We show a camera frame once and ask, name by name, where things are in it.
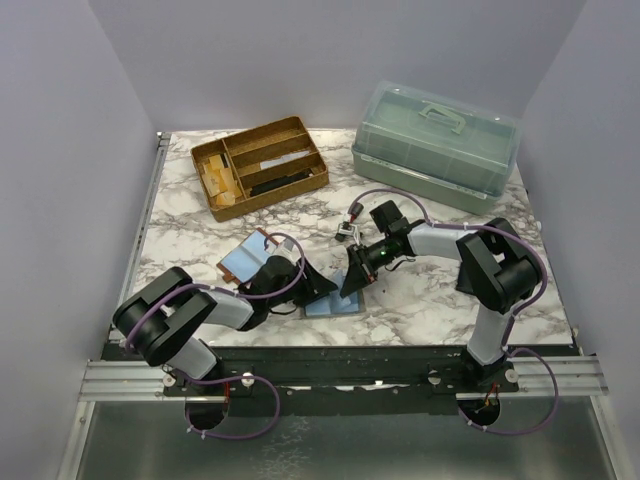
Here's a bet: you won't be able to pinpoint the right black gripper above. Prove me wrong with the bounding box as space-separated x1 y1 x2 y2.
340 236 394 298

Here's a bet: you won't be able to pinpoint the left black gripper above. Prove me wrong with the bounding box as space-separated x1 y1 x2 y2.
268 257 337 309

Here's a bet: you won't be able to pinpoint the grey card holder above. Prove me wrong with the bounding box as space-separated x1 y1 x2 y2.
304 271 366 319

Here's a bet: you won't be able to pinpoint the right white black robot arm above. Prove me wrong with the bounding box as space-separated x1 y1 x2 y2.
340 201 548 392

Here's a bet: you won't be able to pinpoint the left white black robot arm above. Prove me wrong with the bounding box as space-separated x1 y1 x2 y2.
112 255 338 395

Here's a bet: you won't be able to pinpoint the brown blue open card holder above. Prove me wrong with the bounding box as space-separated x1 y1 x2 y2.
217 228 278 285

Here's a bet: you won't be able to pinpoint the white card in tray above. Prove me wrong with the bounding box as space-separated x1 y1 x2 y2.
260 150 310 170

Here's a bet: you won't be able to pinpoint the black T-shaped tool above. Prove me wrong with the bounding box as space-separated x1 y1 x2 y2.
347 202 364 224

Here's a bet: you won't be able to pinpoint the black item in tray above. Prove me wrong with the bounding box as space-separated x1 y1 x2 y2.
250 169 313 197

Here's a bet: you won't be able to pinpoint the brown woven organizer tray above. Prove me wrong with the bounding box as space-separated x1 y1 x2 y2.
191 116 329 222

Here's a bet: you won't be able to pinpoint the yellow packets in tray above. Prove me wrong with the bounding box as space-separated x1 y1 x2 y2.
203 154 242 207

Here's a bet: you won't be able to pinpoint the green clear-lid storage box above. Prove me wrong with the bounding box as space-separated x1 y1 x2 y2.
352 82 521 215

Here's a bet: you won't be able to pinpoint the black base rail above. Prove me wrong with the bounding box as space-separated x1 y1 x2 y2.
102 342 521 419

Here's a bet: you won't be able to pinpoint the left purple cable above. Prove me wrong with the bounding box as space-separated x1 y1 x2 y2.
124 232 307 441

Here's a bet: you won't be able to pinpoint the aluminium side rail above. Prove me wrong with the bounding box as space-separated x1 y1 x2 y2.
109 132 171 341

